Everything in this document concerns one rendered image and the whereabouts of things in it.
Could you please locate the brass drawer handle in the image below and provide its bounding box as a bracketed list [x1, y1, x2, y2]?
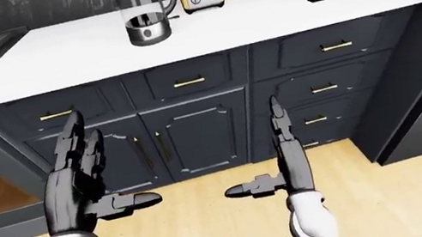
[172, 76, 206, 89]
[304, 114, 329, 127]
[310, 81, 339, 95]
[319, 38, 354, 54]
[301, 138, 321, 149]
[38, 107, 76, 123]

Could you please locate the dark blue kitchen cabinet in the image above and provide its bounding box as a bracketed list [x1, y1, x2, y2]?
[0, 4, 422, 216]

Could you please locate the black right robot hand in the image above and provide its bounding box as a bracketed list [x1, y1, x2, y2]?
[209, 89, 321, 210]

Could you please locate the glass and steel electric kettle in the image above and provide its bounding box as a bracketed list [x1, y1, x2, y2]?
[112, 0, 186, 52]

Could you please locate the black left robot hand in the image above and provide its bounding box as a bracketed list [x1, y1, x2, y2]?
[27, 98, 166, 237]

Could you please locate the brass cabinet door handle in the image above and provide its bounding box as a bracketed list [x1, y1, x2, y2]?
[154, 129, 175, 165]
[130, 133, 152, 168]

